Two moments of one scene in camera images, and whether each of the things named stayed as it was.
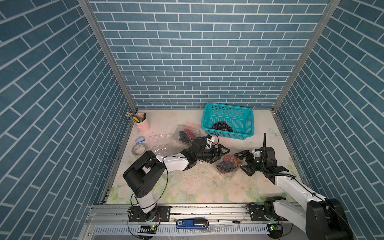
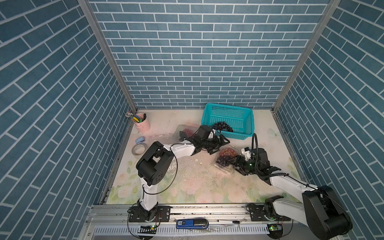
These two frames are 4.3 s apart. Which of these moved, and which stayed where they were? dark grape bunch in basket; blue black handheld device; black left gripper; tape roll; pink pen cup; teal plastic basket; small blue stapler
Moved: black left gripper
Stayed: teal plastic basket; blue black handheld device; dark grape bunch in basket; tape roll; pink pen cup; small blue stapler
